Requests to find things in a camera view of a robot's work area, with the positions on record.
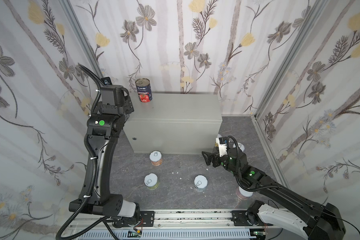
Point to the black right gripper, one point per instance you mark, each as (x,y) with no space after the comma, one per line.
(215,159)

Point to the orange label can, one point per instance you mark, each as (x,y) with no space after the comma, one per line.
(156,158)

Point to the aluminium corner frame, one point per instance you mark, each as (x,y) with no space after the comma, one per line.
(81,36)
(312,16)

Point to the light blue label can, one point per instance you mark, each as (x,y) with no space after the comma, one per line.
(200,183)

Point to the aluminium corner frame left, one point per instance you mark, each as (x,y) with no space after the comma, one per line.
(81,36)

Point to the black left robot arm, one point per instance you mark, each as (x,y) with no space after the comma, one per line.
(104,128)

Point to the dark blue tomato can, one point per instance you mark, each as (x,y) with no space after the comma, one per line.
(144,91)

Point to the teal label can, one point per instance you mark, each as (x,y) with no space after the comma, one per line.
(242,147)

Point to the white slotted cable duct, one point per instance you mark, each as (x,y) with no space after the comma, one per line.
(186,234)

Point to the green label can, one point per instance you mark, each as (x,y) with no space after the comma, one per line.
(151,181)

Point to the aluminium corner frame right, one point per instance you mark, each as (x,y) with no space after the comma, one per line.
(312,16)

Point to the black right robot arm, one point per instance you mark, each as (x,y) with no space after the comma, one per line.
(306,218)

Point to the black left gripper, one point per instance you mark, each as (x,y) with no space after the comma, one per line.
(127,105)

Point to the grey metal cabinet box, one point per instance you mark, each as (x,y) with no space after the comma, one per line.
(175,124)

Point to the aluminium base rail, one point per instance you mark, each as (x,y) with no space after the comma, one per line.
(209,220)

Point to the pink label can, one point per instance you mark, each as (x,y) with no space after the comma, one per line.
(242,194)

